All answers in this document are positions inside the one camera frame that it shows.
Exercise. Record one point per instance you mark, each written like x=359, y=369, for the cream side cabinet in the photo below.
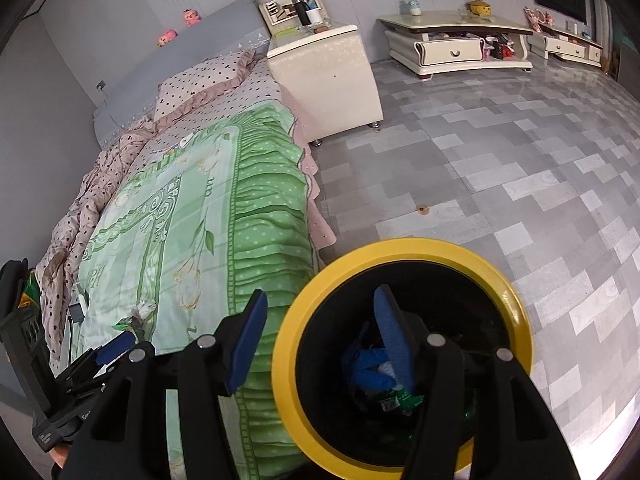
x=565, y=45

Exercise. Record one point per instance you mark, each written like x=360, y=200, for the pink doll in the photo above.
x=167, y=38
x=191, y=18

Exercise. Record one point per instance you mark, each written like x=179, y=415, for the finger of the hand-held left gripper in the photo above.
x=112, y=350

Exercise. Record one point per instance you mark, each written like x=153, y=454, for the cream nightstand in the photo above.
x=320, y=75

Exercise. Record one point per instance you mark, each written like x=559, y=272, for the cream TV stand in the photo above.
x=450, y=52

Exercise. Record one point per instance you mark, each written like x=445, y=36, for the white cup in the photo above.
x=315, y=16

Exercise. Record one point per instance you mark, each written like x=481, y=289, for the green floral bedspread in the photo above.
x=200, y=210

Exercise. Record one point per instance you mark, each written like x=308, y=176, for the pink toy figures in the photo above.
x=539, y=16

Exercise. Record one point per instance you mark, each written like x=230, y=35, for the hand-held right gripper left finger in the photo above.
x=247, y=345

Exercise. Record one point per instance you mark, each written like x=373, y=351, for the gray upholstered bed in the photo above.
x=200, y=45

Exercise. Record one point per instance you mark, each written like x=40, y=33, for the white desktop shelf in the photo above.
x=280, y=10

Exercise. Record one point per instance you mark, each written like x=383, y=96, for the yellow trash bin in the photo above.
x=350, y=260

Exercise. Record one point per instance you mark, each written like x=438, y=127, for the white device with black screen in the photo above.
x=76, y=312

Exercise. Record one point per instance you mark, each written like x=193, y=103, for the yellow plush toy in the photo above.
x=478, y=8

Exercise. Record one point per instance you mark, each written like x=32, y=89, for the blue rubber glove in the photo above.
x=365, y=360

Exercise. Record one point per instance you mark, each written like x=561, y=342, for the black bottle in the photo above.
x=301, y=10

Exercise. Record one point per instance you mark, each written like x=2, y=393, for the pink polka-dot quilt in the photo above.
x=85, y=200

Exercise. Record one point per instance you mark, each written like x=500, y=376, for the white baby bottle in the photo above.
x=412, y=6

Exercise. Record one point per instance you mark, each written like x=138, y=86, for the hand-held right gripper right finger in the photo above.
x=395, y=345

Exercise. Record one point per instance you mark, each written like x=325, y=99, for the pink polka-dot pillow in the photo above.
x=200, y=85

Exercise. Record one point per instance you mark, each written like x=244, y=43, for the green snack packet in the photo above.
x=405, y=400

